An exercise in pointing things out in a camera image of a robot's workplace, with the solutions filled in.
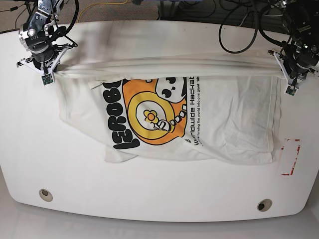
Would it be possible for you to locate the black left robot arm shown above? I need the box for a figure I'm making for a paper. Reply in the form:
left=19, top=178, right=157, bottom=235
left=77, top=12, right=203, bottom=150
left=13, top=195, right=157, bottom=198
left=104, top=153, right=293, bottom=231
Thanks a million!
left=272, top=0, right=319, bottom=94

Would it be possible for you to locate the black tripod stand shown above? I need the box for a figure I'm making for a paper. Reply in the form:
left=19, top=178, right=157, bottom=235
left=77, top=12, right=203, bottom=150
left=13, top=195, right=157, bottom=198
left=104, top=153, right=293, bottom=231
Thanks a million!
left=23, top=0, right=38, bottom=26

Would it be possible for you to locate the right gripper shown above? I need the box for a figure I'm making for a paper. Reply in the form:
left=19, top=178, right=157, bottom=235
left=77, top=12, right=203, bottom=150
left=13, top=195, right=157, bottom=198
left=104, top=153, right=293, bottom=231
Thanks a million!
left=16, top=43, right=74, bottom=76

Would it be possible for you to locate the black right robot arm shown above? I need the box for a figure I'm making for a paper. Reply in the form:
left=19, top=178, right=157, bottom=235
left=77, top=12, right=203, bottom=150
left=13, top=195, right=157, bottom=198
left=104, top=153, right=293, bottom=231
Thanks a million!
left=16, top=0, right=79, bottom=85

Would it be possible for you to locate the table grommet hole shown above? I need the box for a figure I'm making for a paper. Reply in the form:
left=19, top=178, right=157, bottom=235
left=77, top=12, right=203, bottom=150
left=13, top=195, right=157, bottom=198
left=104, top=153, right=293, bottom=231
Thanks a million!
left=39, top=189, right=53, bottom=202
left=257, top=199, right=272, bottom=212

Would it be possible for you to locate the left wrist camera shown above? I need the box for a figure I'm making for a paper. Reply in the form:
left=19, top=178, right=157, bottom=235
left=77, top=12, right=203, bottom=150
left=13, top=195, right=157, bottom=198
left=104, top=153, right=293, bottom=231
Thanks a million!
left=285, top=85, right=298, bottom=96

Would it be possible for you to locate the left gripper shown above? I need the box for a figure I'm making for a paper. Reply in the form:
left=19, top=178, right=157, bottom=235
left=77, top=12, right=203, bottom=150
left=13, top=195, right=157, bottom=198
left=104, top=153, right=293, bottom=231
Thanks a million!
left=268, top=46, right=319, bottom=87

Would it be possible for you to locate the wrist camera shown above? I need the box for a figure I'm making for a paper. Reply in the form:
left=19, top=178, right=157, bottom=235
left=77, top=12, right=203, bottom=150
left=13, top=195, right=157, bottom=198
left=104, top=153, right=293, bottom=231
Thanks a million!
left=285, top=85, right=298, bottom=96
left=41, top=73, right=55, bottom=86

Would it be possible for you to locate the left table grommet hole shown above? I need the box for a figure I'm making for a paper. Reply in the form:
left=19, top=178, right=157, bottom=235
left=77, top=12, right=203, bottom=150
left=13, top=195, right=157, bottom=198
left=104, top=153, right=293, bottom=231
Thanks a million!
left=39, top=189, right=53, bottom=202

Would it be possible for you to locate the right table grommet hole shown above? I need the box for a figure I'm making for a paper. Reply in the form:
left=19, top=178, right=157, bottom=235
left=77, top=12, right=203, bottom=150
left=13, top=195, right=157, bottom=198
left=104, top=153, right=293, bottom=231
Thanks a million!
left=257, top=199, right=272, bottom=212

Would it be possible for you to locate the yellow cable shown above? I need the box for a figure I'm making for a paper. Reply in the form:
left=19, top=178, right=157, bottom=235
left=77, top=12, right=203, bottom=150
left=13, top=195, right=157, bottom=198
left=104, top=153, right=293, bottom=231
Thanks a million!
left=77, top=0, right=130, bottom=23

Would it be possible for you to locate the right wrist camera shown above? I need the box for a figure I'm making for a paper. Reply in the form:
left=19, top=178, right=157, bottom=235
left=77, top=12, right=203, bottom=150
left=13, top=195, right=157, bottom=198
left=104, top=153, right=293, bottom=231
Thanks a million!
left=41, top=73, right=55, bottom=86

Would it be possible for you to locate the white t-shirt with print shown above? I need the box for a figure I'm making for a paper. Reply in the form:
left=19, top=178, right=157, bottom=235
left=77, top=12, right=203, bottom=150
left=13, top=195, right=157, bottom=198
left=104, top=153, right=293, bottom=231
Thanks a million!
left=56, top=22, right=281, bottom=165

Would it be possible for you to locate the red tape marking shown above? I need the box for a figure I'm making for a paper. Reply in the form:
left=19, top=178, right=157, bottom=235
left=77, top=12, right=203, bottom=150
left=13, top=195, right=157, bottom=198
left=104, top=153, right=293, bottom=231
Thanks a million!
left=278, top=138, right=302, bottom=176

